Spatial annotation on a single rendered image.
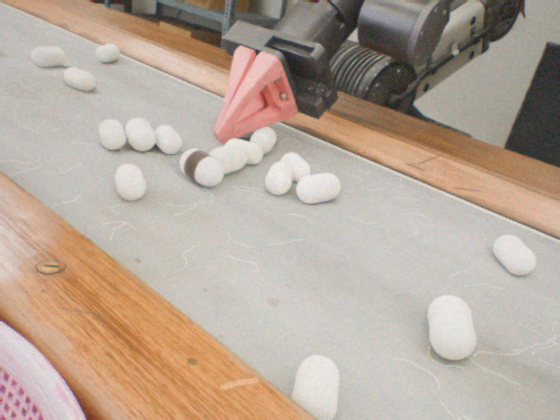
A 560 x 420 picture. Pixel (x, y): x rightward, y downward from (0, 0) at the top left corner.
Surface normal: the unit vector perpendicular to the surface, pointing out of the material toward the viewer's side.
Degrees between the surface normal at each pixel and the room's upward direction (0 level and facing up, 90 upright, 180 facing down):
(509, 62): 90
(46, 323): 0
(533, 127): 86
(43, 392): 75
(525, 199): 45
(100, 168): 0
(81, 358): 1
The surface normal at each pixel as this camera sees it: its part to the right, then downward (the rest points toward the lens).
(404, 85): 0.61, 0.43
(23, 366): -0.55, 0.01
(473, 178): -0.33, -0.45
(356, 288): 0.17, -0.88
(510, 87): -0.65, 0.23
